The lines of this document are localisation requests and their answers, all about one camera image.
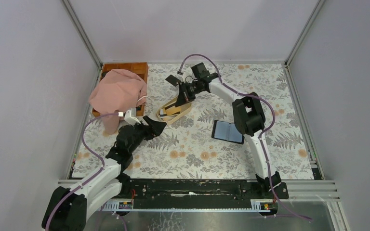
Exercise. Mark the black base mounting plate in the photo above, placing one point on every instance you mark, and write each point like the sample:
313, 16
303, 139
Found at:
205, 191

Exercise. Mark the beige oval tray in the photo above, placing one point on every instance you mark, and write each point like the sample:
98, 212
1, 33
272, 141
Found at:
186, 108

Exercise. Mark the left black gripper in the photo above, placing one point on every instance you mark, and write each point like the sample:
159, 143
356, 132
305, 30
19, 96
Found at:
153, 129

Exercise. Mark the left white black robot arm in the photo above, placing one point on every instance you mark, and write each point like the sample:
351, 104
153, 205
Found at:
70, 208

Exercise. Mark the black card holder wallet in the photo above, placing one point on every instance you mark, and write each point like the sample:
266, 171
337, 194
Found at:
226, 131

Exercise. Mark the aluminium front rail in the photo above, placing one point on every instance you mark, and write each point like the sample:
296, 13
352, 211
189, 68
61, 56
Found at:
155, 206

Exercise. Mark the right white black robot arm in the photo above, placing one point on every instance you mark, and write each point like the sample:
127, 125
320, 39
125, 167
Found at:
248, 116

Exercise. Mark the pink cloth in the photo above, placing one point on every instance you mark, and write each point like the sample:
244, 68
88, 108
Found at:
118, 91

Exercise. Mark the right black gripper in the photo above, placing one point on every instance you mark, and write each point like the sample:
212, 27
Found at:
183, 97

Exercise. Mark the black credit card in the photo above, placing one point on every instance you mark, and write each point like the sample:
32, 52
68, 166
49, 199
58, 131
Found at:
173, 80

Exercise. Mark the wooden compartment box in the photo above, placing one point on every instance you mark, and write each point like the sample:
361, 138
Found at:
141, 69

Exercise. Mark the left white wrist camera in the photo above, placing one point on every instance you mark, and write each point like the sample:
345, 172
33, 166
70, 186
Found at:
130, 116

